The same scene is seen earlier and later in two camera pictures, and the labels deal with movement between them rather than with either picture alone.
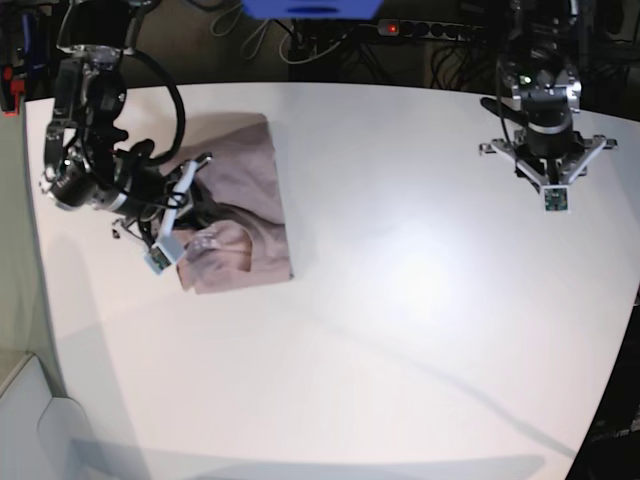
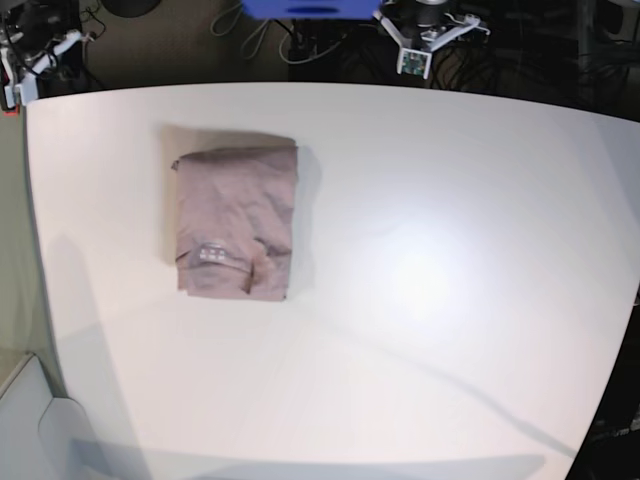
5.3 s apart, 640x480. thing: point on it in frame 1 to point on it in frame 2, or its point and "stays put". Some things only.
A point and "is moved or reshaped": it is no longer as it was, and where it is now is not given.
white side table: [42, 437] stays put
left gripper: [157, 223] to [22, 84]
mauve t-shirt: [241, 239] is moved or reshaped
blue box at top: [313, 9] stays put
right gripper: [549, 159] to [472, 20]
